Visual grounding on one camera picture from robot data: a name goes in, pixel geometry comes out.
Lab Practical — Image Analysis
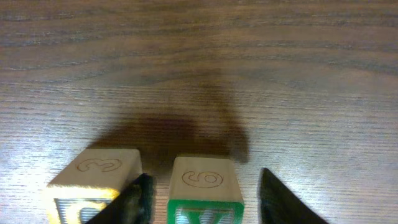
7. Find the green V letter block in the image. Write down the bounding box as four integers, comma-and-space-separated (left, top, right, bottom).
167, 156, 244, 224

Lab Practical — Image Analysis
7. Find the yellow C letter block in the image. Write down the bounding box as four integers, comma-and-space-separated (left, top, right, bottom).
43, 149, 142, 223

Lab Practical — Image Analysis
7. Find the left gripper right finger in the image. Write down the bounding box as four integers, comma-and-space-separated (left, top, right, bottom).
259, 168, 327, 224

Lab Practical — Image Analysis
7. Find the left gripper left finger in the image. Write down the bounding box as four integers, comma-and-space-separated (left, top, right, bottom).
86, 174, 154, 224

